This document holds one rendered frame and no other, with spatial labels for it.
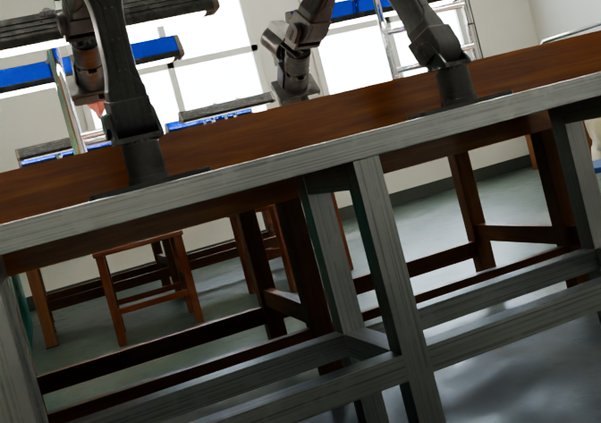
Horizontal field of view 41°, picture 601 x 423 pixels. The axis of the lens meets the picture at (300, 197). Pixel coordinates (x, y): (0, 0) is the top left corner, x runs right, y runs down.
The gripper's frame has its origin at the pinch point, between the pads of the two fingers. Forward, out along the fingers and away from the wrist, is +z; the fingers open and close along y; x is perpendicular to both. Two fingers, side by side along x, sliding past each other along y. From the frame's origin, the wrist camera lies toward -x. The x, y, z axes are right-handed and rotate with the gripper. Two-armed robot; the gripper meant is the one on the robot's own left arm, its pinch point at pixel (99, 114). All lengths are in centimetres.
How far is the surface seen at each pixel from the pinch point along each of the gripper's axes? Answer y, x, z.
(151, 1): -18.6, -23.6, -8.7
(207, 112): -87, -220, 220
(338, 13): -85, -58, 34
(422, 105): -63, 26, -6
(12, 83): 16, -57, 34
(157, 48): -26, -59, 34
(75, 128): 4.3, -17.7, 19.0
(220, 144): -19.1, 24.4, -7.9
